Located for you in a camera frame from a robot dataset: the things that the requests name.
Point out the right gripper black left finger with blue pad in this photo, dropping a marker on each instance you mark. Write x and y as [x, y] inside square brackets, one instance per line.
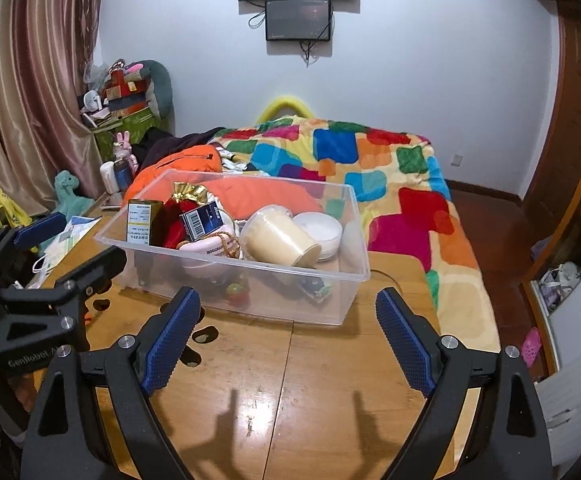
[66, 437]

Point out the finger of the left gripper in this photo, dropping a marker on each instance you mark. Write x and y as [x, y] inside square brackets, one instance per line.
[90, 278]
[17, 243]

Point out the dark green spray bottle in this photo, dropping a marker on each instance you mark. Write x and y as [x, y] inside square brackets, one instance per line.
[142, 221]

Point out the red velvet pouch gold trim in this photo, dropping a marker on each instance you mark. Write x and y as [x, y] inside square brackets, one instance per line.
[185, 197]

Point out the blue card box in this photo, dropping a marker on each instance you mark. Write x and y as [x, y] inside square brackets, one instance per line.
[201, 221]

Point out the pink round device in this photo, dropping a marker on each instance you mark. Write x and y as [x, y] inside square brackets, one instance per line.
[199, 261]

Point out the gourd charm with gold cord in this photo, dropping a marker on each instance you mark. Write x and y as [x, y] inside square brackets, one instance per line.
[232, 281]

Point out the beige cylindrical container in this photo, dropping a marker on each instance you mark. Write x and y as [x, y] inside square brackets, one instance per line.
[271, 236]

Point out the green mahjong tile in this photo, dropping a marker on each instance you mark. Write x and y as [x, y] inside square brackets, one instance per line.
[316, 289]

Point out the white round plastic jar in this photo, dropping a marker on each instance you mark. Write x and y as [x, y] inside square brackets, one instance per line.
[324, 229]

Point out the teal dinosaur plush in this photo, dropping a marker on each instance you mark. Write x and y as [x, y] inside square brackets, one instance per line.
[68, 202]

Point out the white cup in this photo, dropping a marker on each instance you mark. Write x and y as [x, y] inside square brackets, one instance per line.
[107, 172]

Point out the pink bunny figure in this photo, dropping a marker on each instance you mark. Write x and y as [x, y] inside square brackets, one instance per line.
[123, 150]

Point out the orange puffer jacket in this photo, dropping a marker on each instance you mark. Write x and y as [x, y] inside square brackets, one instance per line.
[240, 195]

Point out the green box stack of toys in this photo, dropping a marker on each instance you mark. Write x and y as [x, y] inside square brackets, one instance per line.
[116, 101]

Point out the grey shark plush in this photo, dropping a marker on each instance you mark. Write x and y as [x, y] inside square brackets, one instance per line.
[159, 90]

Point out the clear plastic storage bin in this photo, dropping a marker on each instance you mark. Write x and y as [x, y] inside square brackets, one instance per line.
[274, 290]

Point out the pink satin curtain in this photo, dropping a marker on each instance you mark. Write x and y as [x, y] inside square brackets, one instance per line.
[45, 47]

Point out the colourful patchwork blanket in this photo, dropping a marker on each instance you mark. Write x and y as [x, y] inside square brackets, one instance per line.
[405, 204]

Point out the yellow pillow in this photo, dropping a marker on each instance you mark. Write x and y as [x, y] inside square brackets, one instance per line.
[284, 105]

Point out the small wall monitor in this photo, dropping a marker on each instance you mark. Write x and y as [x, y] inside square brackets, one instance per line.
[298, 20]

